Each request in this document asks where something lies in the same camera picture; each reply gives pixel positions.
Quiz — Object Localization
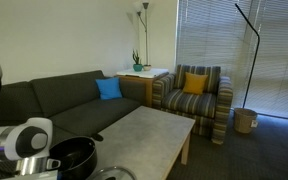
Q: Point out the black cooking pot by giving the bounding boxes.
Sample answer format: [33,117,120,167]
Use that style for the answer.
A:
[48,132,105,180]

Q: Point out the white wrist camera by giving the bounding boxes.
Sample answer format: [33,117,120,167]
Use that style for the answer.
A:
[45,158,62,170]

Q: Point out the striped fabric armchair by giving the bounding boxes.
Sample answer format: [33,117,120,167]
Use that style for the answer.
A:
[151,64,234,146]

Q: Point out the blue square cushion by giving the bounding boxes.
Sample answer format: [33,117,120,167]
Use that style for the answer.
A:
[95,77,123,101]

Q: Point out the yellow square cushion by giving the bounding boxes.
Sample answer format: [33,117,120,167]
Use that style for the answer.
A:
[182,72,209,96]

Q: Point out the beige wicker waste basket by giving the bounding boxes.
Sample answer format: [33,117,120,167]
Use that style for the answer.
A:
[233,107,259,135]

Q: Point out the silver two-head floor lamp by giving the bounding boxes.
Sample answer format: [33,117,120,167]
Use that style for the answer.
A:
[132,0,151,68]

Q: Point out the wooden side table white top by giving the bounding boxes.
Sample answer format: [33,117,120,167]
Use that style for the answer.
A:
[115,68,170,108]

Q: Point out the white wrist camera mount plate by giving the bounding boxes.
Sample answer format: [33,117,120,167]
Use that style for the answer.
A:
[2,169,60,180]

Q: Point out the round glass pot lid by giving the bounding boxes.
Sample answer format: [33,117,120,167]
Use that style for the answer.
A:
[87,165,138,180]

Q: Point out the black bent floor lamp pole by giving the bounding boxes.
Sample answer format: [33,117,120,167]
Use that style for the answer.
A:
[234,3,261,110]

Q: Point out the white window blinds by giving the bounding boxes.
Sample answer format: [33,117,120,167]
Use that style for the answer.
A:
[176,0,288,122]

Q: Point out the dark grey fabric sofa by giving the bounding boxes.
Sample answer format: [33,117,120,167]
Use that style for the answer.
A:
[0,69,148,180]

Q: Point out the plant in teal pot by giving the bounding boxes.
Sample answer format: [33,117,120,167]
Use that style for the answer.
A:
[132,49,144,73]

